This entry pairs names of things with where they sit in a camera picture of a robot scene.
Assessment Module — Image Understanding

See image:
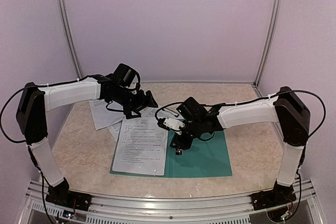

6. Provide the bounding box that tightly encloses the aluminium front rail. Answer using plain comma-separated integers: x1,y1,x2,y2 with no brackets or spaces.
16,180,327,223

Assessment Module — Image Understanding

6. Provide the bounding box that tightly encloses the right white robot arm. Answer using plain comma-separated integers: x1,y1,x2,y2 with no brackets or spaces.
170,86,310,205

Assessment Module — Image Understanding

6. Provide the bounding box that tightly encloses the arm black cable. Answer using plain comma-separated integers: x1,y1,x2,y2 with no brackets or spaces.
0,73,142,224
154,90,326,217

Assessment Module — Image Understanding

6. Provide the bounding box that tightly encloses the white paper stack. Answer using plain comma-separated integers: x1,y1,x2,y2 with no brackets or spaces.
89,100,124,130

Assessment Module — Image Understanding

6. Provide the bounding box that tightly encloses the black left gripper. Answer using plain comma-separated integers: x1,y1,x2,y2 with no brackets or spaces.
110,86,158,119

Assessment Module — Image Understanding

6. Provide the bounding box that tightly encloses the left aluminium corner post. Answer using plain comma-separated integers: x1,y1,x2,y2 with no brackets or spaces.
57,0,83,78

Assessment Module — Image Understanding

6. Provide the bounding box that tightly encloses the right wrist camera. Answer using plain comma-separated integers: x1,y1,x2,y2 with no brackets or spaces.
157,118,185,135

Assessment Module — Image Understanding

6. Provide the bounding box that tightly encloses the loose metal clip bar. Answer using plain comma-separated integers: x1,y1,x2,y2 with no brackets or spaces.
162,108,179,118

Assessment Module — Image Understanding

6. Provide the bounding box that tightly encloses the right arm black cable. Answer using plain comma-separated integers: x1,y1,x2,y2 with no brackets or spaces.
154,90,326,217

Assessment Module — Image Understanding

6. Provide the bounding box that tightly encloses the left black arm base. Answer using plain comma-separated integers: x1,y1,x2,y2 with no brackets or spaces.
46,178,92,211

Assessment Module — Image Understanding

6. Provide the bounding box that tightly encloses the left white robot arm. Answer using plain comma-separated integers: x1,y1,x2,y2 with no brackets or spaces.
16,63,158,206

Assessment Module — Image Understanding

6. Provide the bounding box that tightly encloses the white Chinese agreement sheet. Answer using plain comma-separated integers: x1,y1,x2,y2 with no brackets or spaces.
110,118,168,176

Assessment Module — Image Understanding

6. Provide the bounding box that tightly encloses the white printed top sheet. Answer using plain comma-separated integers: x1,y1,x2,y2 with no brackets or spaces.
108,108,182,143

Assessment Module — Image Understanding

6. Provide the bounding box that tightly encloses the green file folder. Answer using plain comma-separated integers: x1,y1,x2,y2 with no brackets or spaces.
110,132,232,178

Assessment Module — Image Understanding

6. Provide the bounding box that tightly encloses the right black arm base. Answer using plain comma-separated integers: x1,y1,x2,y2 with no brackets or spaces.
250,181,297,210

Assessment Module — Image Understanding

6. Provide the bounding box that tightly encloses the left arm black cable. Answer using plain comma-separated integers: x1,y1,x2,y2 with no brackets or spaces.
0,73,142,224

